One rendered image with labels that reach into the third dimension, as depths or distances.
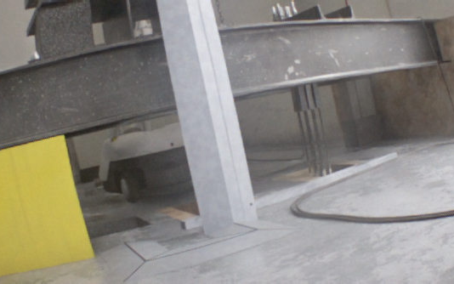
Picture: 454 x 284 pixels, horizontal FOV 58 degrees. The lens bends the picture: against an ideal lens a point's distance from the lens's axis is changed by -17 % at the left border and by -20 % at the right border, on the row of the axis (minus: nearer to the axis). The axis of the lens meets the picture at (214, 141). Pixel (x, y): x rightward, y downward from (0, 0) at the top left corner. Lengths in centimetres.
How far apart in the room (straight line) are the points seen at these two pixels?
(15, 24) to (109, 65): 352
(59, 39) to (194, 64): 48
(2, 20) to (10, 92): 355
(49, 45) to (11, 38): 344
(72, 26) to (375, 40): 136
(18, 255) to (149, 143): 124
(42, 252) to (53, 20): 78
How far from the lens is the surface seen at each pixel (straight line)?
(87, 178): 476
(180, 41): 152
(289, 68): 188
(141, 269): 125
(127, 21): 168
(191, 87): 150
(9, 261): 153
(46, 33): 161
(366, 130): 301
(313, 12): 202
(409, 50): 241
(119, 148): 253
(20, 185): 149
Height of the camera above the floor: 35
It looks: 3 degrees down
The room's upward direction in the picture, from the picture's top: 12 degrees counter-clockwise
